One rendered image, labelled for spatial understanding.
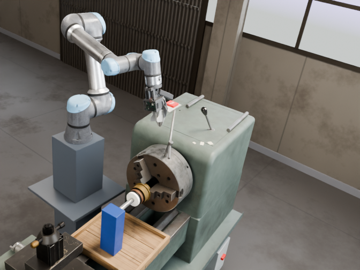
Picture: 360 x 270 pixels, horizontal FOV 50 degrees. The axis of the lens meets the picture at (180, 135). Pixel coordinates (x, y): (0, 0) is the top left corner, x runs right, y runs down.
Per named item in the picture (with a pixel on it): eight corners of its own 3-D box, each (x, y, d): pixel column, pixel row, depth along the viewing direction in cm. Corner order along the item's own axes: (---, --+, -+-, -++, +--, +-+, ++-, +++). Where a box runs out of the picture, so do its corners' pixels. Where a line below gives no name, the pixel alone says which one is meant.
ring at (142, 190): (138, 177, 180) (126, 186, 173) (155, 185, 177) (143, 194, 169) (136, 192, 185) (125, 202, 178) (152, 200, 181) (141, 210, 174)
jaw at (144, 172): (149, 175, 188) (140, 154, 186) (156, 174, 185) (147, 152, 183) (135, 186, 179) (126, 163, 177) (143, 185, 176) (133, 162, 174)
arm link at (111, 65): (50, 10, 183) (112, 60, 161) (70, 9, 190) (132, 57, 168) (49, 33, 189) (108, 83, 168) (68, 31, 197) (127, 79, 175)
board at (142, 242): (110, 209, 196) (111, 203, 194) (169, 242, 182) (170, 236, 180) (67, 244, 173) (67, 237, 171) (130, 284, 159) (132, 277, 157)
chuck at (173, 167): (130, 180, 205) (145, 135, 188) (178, 214, 196) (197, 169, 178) (120, 188, 198) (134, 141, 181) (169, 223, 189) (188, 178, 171)
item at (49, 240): (49, 226, 146) (49, 220, 145) (64, 235, 143) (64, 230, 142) (32, 238, 140) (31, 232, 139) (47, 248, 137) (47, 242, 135)
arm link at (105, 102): (83, 117, 211) (67, 13, 193) (105, 110, 221) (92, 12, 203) (96, 120, 203) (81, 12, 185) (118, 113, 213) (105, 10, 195)
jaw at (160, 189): (160, 178, 185) (182, 187, 180) (160, 187, 187) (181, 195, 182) (148, 189, 176) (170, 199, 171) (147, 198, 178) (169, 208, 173)
